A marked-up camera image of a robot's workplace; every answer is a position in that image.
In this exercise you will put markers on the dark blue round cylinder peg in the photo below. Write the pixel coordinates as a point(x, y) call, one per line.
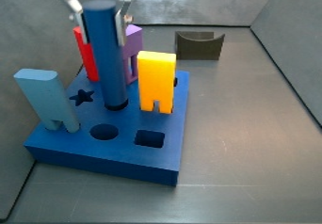
point(99, 18)

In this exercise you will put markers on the blue shape sorter board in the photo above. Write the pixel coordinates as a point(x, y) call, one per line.
point(128, 143)

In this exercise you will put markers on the purple block peg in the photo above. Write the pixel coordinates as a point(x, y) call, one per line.
point(131, 48)

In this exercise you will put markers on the red block peg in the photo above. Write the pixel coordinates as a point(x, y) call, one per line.
point(87, 55)

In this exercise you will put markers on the yellow arch block peg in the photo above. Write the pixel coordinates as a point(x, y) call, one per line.
point(156, 80)

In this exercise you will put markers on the black curved cradle holder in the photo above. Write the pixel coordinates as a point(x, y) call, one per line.
point(198, 45)

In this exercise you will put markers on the light blue arch peg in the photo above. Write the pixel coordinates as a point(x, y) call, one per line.
point(45, 94)

